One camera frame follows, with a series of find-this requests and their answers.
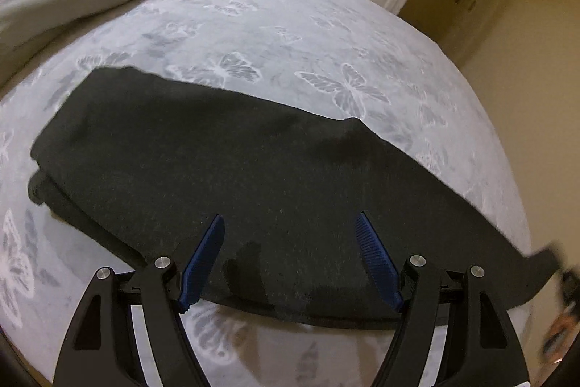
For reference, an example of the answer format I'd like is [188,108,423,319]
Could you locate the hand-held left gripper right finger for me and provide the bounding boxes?
[355,211,532,387]

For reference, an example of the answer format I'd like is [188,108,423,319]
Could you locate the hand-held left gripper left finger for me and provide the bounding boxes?
[52,214,226,387]

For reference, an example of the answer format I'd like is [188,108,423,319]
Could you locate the dark grey pants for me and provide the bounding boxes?
[28,66,560,326]

